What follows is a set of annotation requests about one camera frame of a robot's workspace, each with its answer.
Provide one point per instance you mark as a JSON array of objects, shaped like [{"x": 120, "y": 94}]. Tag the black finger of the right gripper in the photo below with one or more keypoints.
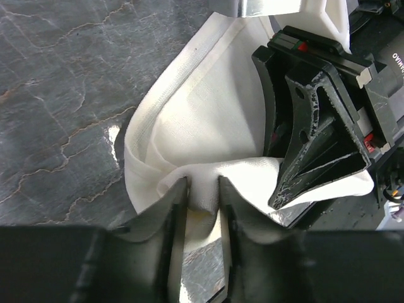
[
  {"x": 325, "y": 144},
  {"x": 275, "y": 130}
]

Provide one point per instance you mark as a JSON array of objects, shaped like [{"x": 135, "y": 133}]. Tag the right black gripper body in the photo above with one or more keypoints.
[{"x": 369, "y": 83}]

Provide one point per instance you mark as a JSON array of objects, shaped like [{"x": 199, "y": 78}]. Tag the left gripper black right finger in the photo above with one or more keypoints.
[{"x": 265, "y": 262}]

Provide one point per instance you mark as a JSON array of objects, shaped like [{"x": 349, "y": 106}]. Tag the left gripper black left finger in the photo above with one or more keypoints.
[{"x": 140, "y": 261}]

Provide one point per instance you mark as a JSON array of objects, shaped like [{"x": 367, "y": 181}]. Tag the white cloth napkin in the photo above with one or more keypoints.
[{"x": 202, "y": 119}]

